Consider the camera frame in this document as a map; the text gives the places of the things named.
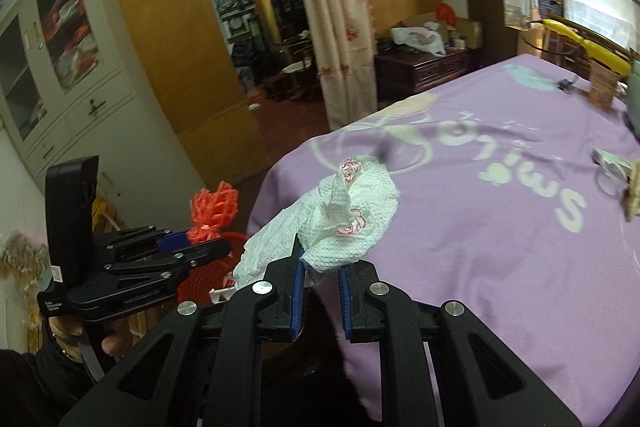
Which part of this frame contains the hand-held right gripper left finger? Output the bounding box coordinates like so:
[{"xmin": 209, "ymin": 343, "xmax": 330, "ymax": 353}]
[{"xmin": 60, "ymin": 234, "xmax": 307, "ymax": 427}]

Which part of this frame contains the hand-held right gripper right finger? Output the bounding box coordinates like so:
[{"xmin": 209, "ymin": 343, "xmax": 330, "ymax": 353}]
[{"xmin": 337, "ymin": 259, "xmax": 583, "ymax": 427}]

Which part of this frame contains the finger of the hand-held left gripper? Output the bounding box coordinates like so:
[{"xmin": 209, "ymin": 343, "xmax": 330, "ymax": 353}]
[
  {"xmin": 101, "ymin": 238, "xmax": 232, "ymax": 287},
  {"xmin": 102, "ymin": 224, "xmax": 189, "ymax": 259}
]

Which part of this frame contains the white floral paper towel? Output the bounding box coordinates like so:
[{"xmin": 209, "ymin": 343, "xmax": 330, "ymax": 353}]
[{"xmin": 232, "ymin": 155, "xmax": 402, "ymax": 292}]

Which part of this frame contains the person's left forearm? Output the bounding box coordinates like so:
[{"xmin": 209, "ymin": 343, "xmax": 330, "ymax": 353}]
[{"xmin": 0, "ymin": 337, "xmax": 103, "ymax": 427}]

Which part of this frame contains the person's left hand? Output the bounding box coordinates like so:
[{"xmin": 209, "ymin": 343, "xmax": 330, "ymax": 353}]
[{"xmin": 50, "ymin": 318, "xmax": 135, "ymax": 359}]

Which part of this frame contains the white glass-door cabinet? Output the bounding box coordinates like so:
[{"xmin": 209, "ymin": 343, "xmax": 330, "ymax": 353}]
[{"xmin": 0, "ymin": 0, "xmax": 138, "ymax": 190}]

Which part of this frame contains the dark wooden chair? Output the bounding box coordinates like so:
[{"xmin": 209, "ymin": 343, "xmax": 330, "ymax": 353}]
[{"xmin": 264, "ymin": 41, "xmax": 322, "ymax": 102}]

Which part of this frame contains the dark wooden chest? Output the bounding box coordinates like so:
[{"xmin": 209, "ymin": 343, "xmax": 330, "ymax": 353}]
[{"xmin": 374, "ymin": 48, "xmax": 474, "ymax": 102}]

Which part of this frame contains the floral cream curtain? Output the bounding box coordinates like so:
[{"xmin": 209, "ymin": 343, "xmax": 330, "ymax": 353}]
[{"xmin": 289, "ymin": 0, "xmax": 377, "ymax": 134}]

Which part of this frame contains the white plastic bag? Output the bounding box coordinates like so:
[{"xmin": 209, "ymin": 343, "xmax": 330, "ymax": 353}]
[{"xmin": 390, "ymin": 23, "xmax": 447, "ymax": 57}]

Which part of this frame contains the brown instant noodle cup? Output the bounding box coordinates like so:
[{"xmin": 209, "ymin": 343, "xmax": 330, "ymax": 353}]
[{"xmin": 588, "ymin": 56, "xmax": 627, "ymax": 114}]

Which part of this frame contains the pale green rice cooker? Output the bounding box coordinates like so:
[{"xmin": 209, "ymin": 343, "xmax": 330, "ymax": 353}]
[{"xmin": 624, "ymin": 56, "xmax": 640, "ymax": 134}]

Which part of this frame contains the yellow handheld appliance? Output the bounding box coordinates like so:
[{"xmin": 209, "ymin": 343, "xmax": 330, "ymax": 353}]
[{"xmin": 541, "ymin": 18, "xmax": 634, "ymax": 76}]

